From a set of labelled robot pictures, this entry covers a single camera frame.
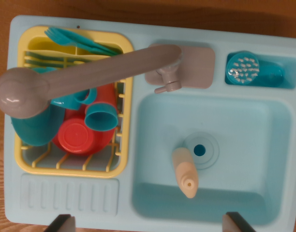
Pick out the teal brush with white bristles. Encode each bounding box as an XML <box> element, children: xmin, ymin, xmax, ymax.
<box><xmin>225</xmin><ymin>51</ymin><xmax>285</xmax><ymax>85</ymax></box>

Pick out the red plastic cup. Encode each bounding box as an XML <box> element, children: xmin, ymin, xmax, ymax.
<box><xmin>57</xmin><ymin>117</ymin><xmax>95</xmax><ymax>154</ymax></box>

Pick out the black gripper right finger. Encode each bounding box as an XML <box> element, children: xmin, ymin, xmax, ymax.
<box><xmin>222</xmin><ymin>212</ymin><xmax>256</xmax><ymax>232</ymax></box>

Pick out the grey toy faucet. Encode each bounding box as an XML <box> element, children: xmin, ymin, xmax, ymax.
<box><xmin>0</xmin><ymin>44</ymin><xmax>183</xmax><ymax>119</ymax></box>

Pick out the yellow dish rack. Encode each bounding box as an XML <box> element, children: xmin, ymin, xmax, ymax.
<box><xmin>14</xmin><ymin>26</ymin><xmax>134</xmax><ymax>179</ymax></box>

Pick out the teal plastic cup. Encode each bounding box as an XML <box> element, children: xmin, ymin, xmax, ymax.
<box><xmin>84</xmin><ymin>101</ymin><xmax>119</xmax><ymax>131</ymax></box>

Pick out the red plastic plate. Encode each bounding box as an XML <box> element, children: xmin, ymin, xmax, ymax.
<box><xmin>52</xmin><ymin>82</ymin><xmax>118</xmax><ymax>155</ymax></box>

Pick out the teal plastic bowl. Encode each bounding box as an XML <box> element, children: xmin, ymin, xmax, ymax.
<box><xmin>11</xmin><ymin>106</ymin><xmax>64</xmax><ymax>147</ymax></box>

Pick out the light blue toy sink unit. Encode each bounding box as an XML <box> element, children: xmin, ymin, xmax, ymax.
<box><xmin>4</xmin><ymin>14</ymin><xmax>296</xmax><ymax>232</ymax></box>

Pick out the cream detergent bottle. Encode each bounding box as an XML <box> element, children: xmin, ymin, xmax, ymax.
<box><xmin>171</xmin><ymin>147</ymin><xmax>199</xmax><ymax>199</ymax></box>

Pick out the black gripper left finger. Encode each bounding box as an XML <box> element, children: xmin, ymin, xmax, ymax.
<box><xmin>49</xmin><ymin>214</ymin><xmax>76</xmax><ymax>232</ymax></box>

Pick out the teal mug with handle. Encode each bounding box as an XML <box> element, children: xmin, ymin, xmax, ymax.
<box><xmin>31</xmin><ymin>67</ymin><xmax>98</xmax><ymax>111</ymax></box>

